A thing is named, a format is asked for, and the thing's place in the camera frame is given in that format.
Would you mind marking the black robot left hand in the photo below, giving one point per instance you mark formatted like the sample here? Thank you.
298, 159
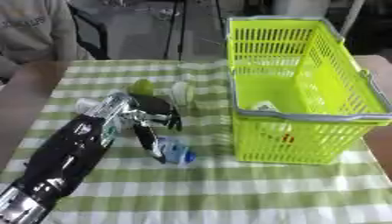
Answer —
153, 105

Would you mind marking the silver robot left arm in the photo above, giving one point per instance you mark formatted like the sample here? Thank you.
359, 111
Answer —
66, 157

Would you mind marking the green round toy fruit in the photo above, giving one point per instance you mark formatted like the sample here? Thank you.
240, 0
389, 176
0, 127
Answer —
141, 87

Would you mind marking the white and green cup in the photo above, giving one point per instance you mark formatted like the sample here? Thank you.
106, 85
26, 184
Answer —
180, 93

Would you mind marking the blue and white bottle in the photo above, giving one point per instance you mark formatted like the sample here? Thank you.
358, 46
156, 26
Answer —
176, 151

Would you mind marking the small white object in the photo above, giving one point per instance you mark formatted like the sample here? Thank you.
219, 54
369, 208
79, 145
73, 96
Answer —
86, 104

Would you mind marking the black tripod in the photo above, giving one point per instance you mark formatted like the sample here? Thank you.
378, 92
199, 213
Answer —
181, 29

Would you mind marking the black chair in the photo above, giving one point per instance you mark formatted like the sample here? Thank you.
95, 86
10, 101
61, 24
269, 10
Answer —
97, 35

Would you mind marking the white packet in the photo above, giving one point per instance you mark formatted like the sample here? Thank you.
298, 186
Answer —
264, 106

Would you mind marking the lime green plastic basket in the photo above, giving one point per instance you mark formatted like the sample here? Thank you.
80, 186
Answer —
265, 87

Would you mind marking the person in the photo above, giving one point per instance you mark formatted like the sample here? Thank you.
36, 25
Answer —
30, 32

